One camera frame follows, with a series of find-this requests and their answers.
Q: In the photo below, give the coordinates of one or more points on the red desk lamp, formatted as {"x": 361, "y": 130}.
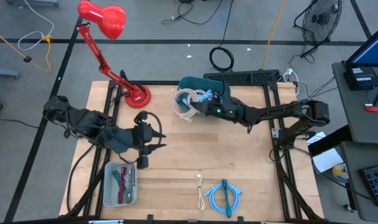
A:
{"x": 105, "y": 17}

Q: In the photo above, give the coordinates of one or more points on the yellow blue round item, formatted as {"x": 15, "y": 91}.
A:
{"x": 340, "y": 171}

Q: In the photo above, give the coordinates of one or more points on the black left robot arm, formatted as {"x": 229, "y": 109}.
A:
{"x": 83, "y": 121}

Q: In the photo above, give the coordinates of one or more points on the black box device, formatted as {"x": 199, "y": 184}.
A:
{"x": 361, "y": 77}

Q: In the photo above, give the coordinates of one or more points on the computer monitor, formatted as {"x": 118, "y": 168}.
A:
{"x": 374, "y": 49}

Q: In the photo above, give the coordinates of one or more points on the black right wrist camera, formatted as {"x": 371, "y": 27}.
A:
{"x": 218, "y": 97}

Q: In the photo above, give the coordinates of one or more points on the white paper sheet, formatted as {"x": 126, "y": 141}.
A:
{"x": 327, "y": 160}
{"x": 316, "y": 137}

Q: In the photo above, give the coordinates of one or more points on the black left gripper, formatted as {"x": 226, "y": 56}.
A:
{"x": 142, "y": 140}

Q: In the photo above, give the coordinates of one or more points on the black power strip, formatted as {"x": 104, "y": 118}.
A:
{"x": 248, "y": 76}

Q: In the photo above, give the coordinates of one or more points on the black floor fan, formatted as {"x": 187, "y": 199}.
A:
{"x": 321, "y": 20}

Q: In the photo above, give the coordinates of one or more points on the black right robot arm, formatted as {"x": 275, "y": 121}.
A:
{"x": 285, "y": 109}

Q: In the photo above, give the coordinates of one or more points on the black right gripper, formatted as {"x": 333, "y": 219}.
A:
{"x": 223, "y": 112}

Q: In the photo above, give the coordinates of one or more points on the red desk object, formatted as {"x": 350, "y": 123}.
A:
{"x": 374, "y": 109}

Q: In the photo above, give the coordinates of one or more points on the grey plastic tray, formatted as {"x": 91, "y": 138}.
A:
{"x": 109, "y": 193}

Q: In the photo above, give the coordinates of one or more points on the grey metal bar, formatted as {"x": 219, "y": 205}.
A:
{"x": 4, "y": 73}

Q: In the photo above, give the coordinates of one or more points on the teal plastic bin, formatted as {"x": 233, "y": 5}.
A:
{"x": 204, "y": 83}

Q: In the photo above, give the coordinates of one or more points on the colourful backlit keyboard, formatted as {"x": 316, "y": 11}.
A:
{"x": 377, "y": 183}

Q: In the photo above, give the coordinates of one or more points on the grey desk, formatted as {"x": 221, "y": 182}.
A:
{"x": 363, "y": 124}

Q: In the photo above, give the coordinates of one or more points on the dark pen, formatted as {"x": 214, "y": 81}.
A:
{"x": 377, "y": 96}

